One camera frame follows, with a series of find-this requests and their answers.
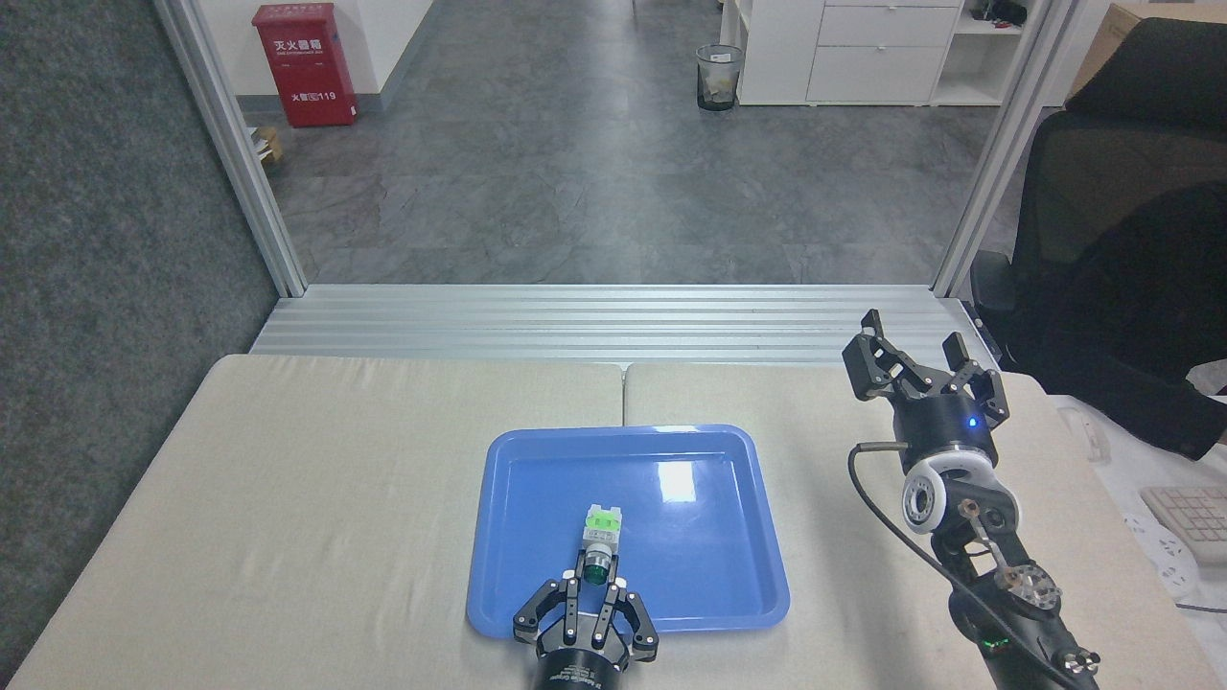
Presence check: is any red fire extinguisher box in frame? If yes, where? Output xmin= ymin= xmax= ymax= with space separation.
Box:
xmin=251 ymin=2 xmax=360 ymax=129

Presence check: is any white drawer cabinet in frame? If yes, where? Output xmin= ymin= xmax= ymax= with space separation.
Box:
xmin=719 ymin=0 xmax=1029 ymax=107

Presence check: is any white power strip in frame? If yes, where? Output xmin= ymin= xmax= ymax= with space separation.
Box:
xmin=1122 ymin=514 xmax=1201 ymax=602

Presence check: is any white computer mouse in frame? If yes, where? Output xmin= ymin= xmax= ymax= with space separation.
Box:
xmin=1054 ymin=402 xmax=1113 ymax=464

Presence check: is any blue plastic tray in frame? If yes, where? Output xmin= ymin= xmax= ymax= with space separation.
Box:
xmin=466 ymin=425 xmax=792 ymax=641

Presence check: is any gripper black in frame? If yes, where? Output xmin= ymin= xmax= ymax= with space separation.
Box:
xmin=512 ymin=572 xmax=661 ymax=690
xmin=842 ymin=309 xmax=1010 ymax=472

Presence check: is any grey felt partition panel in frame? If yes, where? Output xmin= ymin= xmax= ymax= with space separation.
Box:
xmin=0 ymin=0 xmax=281 ymax=664

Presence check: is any silver aluminium rail platform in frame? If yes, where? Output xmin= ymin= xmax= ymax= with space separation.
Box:
xmin=249 ymin=284 xmax=1004 ymax=368

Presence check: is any black mesh waste bin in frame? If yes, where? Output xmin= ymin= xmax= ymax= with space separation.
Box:
xmin=695 ymin=44 xmax=747 ymax=113

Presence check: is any black jacket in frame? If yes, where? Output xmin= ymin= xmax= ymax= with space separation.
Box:
xmin=1014 ymin=180 xmax=1227 ymax=463

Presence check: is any green push button switch part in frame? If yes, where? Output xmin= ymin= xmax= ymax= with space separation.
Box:
xmin=579 ymin=504 xmax=625 ymax=587

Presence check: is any black office chair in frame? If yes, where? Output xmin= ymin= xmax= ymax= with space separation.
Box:
xmin=966 ymin=17 xmax=1227 ymax=384

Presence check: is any brown cardboard box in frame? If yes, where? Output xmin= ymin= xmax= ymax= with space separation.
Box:
xmin=1068 ymin=2 xmax=1182 ymax=99

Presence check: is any silver aluminium post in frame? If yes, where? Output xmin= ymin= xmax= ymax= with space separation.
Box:
xmin=153 ymin=0 xmax=309 ymax=299
xmin=930 ymin=0 xmax=1105 ymax=300

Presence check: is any white keyboard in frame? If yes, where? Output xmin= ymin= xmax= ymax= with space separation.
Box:
xmin=1139 ymin=485 xmax=1227 ymax=566

